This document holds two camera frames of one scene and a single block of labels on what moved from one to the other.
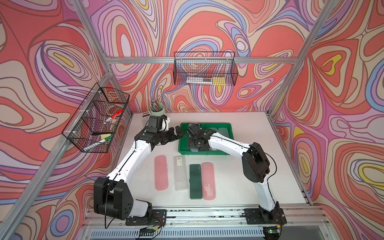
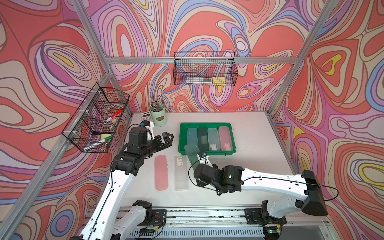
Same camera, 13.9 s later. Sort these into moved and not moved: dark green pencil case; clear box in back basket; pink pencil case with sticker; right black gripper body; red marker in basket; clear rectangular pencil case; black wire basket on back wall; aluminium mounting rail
Moved: right black gripper body; dark green pencil case; pink pencil case with sticker
Not moved: red marker in basket; aluminium mounting rail; clear rectangular pencil case; black wire basket on back wall; clear box in back basket
